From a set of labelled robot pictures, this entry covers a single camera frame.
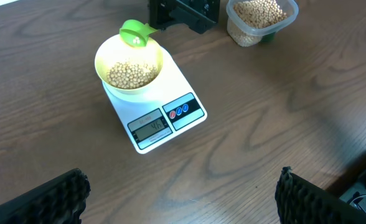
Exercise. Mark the white digital kitchen scale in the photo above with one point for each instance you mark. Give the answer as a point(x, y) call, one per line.
point(166, 109)

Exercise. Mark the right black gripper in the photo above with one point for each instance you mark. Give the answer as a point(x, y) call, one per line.
point(199, 15)

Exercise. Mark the green plastic measuring spoon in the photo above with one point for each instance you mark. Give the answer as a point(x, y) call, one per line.
point(135, 33)

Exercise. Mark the yellow plastic bowl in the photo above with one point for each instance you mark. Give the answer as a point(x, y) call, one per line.
point(115, 50)

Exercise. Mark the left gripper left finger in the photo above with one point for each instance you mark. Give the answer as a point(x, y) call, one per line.
point(61, 200)

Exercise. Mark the soybeans in bowl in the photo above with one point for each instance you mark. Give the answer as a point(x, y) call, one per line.
point(127, 75)

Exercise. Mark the soybeans in container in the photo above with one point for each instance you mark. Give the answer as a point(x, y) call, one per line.
point(256, 14)

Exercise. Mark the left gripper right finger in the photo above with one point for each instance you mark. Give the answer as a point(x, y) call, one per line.
point(300, 202)

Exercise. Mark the green lid under container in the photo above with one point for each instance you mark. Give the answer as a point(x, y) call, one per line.
point(268, 38)

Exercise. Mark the clear plastic container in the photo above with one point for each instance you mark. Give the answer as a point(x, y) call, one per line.
point(290, 7)

